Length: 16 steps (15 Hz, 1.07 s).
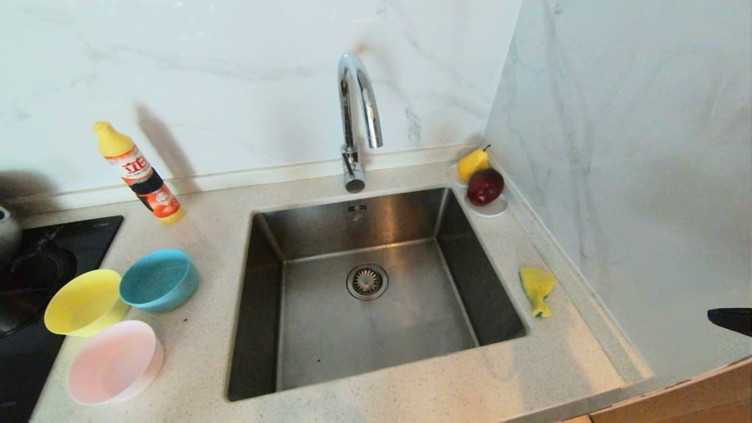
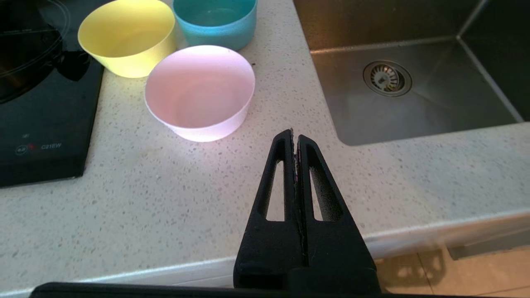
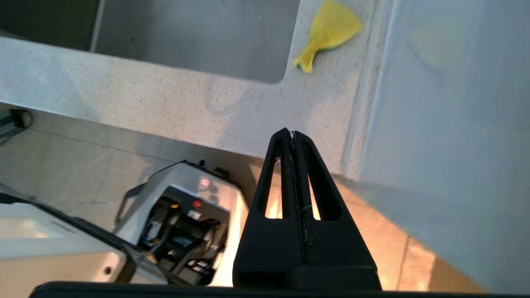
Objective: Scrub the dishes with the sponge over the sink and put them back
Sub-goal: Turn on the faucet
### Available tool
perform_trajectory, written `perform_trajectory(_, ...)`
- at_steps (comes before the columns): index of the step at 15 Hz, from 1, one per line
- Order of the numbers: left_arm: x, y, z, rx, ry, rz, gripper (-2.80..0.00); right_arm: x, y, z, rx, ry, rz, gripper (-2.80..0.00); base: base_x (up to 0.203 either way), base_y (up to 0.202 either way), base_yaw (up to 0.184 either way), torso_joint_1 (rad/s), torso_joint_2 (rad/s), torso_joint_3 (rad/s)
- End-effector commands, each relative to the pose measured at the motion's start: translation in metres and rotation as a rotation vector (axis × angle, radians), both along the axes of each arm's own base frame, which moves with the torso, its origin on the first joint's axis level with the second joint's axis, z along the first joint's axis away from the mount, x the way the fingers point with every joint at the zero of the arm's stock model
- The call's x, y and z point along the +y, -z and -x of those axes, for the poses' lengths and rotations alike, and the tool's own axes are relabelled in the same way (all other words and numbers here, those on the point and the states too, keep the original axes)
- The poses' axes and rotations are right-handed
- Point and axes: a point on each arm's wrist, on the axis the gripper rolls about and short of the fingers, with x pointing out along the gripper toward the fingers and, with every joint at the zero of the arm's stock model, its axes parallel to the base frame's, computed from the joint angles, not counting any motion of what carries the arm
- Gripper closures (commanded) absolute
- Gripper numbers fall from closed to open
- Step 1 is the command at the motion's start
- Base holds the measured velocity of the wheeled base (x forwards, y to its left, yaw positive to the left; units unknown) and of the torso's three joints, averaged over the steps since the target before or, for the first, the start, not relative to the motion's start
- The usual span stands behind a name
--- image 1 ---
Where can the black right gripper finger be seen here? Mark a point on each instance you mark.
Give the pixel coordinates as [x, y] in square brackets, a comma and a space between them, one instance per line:
[741, 326]
[734, 314]

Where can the yellow fish-shaped sponge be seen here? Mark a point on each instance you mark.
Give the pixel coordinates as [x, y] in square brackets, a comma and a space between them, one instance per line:
[536, 285]

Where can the orange yellow dish soap bottle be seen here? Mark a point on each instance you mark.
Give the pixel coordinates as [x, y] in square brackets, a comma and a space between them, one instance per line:
[141, 176]

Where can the yellow plastic bowl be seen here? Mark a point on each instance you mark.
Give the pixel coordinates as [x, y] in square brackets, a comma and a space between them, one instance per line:
[82, 304]

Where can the stainless steel sink basin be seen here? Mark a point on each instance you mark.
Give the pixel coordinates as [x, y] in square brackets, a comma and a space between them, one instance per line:
[376, 341]

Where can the small white dish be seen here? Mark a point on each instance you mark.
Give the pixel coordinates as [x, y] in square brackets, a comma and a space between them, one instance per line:
[490, 210]

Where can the dark red apple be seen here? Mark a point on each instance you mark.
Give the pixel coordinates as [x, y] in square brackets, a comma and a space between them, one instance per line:
[485, 187]

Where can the yellow pear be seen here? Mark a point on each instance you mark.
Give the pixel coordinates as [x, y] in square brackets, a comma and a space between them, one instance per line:
[472, 164]

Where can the round metal drain strainer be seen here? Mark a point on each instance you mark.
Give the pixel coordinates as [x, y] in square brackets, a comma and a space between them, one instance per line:
[367, 282]

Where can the chrome gooseneck faucet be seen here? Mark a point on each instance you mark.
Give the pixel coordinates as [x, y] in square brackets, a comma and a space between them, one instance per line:
[351, 170]

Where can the blue plastic bowl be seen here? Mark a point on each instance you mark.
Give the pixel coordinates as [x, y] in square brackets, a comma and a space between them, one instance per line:
[158, 282]

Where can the pink plastic bowl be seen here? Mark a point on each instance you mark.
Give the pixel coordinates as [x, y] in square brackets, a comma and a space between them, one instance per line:
[111, 364]

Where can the black induction cooktop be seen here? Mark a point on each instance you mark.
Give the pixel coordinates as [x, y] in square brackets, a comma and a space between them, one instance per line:
[76, 241]

